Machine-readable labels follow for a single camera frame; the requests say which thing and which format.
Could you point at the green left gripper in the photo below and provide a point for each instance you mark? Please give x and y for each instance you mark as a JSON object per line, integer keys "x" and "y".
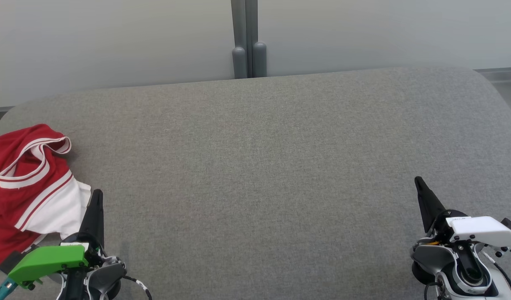
{"x": 51, "y": 260}

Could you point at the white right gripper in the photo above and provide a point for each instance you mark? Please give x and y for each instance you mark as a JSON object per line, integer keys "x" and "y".
{"x": 484, "y": 231}

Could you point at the red jersey white trim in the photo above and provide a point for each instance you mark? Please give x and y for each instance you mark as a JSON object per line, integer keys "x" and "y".
{"x": 30, "y": 175}

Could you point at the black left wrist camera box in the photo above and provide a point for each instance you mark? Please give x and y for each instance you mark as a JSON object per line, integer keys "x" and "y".
{"x": 11, "y": 261}

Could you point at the grey rounded post foot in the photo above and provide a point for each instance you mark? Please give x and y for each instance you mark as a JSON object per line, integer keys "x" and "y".
{"x": 239, "y": 62}
{"x": 259, "y": 60}

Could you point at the grey partition post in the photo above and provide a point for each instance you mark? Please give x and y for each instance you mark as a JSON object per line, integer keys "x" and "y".
{"x": 244, "y": 25}

